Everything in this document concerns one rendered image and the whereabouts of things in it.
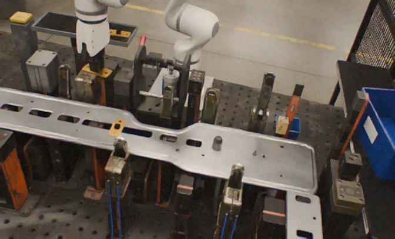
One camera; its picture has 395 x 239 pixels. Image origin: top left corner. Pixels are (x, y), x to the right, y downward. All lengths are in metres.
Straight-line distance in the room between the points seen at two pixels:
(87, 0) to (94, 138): 0.48
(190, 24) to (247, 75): 1.91
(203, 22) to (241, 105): 0.57
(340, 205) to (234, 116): 0.83
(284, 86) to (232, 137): 2.09
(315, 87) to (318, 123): 1.52
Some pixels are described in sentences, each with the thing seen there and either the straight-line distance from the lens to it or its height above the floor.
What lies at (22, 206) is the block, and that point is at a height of 0.71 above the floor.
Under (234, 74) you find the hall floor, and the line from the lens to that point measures 3.42.
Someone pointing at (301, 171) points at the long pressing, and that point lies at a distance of 1.31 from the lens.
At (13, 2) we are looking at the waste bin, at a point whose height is 0.16.
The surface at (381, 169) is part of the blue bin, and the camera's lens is 1.34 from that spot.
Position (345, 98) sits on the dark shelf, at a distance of 1.63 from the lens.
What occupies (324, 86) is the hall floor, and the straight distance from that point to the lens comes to 3.56.
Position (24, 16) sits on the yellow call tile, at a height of 1.16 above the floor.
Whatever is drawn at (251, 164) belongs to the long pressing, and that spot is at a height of 1.00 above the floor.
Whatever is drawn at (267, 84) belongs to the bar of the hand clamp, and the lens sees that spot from 1.28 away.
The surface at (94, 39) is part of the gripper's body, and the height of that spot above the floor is 1.37.
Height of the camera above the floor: 1.93
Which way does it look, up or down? 40 degrees down
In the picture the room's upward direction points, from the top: 7 degrees clockwise
